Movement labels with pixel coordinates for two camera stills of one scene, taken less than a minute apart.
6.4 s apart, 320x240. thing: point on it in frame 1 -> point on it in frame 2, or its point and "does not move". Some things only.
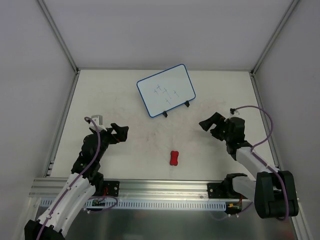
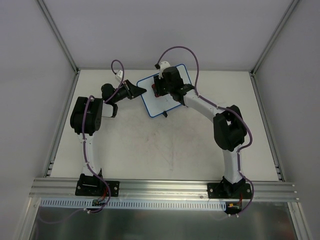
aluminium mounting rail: x=46 y=188 does not move
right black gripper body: x=219 y=127 -> x=157 y=88
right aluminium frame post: x=280 y=25 does not move
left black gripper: x=111 y=135 -> x=128 y=90
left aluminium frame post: x=58 y=35 does not move
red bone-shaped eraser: x=174 y=159 -> x=156 y=94
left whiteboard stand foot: x=165 y=113 does not move
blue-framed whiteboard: x=166 y=90 does not move
